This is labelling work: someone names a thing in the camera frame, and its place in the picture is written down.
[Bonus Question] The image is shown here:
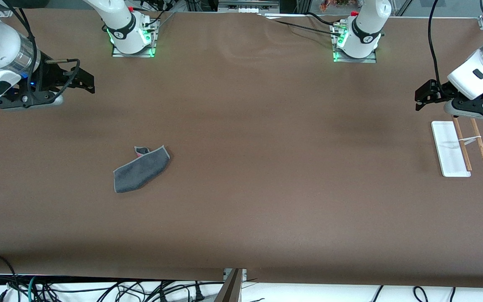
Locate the grey microfibre towel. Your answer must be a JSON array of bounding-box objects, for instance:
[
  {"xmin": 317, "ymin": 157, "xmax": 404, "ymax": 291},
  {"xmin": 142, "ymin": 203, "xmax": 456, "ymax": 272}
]
[{"xmin": 113, "ymin": 145, "xmax": 170, "ymax": 193}]

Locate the white rectangular tray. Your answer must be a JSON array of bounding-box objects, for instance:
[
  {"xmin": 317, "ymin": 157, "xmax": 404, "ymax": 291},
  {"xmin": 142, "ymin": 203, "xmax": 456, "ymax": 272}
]
[{"xmin": 431, "ymin": 117, "xmax": 483, "ymax": 178}]

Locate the orange red clutter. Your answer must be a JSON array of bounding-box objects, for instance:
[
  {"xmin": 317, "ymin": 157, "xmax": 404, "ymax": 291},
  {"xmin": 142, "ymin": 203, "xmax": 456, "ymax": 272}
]
[{"xmin": 319, "ymin": 0, "xmax": 361, "ymax": 12}]

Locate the white power strip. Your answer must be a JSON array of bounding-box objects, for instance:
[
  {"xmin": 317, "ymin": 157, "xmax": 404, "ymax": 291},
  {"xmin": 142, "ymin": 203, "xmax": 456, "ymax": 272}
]
[{"xmin": 218, "ymin": 0, "xmax": 280, "ymax": 13}]

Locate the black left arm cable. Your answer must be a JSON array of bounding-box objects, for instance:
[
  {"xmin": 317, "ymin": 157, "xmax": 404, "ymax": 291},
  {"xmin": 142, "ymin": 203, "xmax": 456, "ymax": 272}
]
[{"xmin": 428, "ymin": 0, "xmax": 441, "ymax": 91}]

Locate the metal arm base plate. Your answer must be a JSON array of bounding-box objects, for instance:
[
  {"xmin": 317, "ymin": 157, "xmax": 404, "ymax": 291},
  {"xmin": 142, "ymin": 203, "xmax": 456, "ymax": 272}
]
[
  {"xmin": 332, "ymin": 23, "xmax": 377, "ymax": 64},
  {"xmin": 112, "ymin": 19, "xmax": 158, "ymax": 58}
]

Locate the thick black table cable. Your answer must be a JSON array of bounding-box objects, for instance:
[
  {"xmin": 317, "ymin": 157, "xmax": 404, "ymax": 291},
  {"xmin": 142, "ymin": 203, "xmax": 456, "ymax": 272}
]
[{"xmin": 304, "ymin": 12, "xmax": 343, "ymax": 26}]

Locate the thin black table cable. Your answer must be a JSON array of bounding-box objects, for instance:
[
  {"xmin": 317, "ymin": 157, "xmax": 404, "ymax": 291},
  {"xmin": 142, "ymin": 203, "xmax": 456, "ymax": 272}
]
[{"xmin": 272, "ymin": 20, "xmax": 343, "ymax": 36}]

